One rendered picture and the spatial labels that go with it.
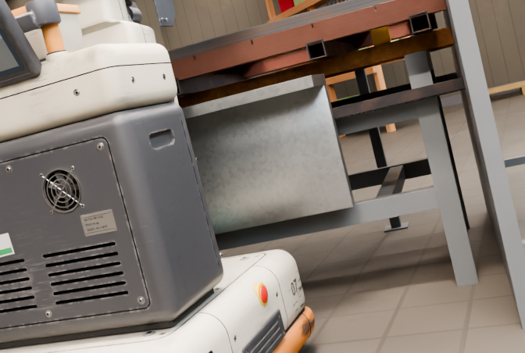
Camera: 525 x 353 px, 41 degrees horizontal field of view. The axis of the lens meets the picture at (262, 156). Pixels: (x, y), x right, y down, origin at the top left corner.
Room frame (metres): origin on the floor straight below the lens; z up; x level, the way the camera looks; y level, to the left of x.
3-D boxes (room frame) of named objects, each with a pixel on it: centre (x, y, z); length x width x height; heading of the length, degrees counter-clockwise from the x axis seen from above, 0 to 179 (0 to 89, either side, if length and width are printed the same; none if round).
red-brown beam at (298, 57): (2.80, 0.01, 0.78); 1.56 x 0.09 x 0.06; 74
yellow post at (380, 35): (2.11, -0.43, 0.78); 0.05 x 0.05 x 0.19; 74
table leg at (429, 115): (1.98, -0.49, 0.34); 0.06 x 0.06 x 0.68; 74
